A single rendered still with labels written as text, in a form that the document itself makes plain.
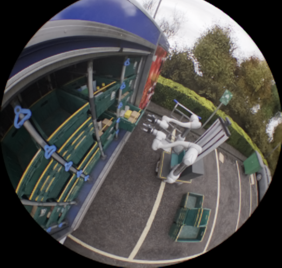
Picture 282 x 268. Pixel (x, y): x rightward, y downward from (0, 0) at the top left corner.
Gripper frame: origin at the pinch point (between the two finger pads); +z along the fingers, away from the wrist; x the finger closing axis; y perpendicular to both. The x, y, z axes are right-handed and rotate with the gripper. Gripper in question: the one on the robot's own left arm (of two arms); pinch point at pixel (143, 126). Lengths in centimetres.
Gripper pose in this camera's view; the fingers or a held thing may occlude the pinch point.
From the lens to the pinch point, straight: 139.0
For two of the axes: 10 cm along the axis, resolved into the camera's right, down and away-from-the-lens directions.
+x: -2.7, 6.3, 7.3
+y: -3.5, 6.4, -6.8
